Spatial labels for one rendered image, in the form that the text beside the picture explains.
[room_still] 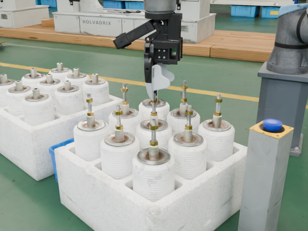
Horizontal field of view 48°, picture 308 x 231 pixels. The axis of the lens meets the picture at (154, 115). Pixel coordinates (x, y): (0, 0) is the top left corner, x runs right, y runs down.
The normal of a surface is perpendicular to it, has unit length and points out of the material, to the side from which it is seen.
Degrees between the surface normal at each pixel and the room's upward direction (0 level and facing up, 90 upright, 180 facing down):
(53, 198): 0
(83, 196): 90
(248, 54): 90
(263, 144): 90
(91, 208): 90
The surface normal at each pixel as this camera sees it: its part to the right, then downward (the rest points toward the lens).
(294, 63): -0.15, 0.08
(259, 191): -0.71, 0.27
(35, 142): 0.72, 0.26
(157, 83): -0.23, 0.29
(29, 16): 0.91, 0.16
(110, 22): -0.41, 0.35
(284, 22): -0.87, 0.16
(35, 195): 0.00, -0.92
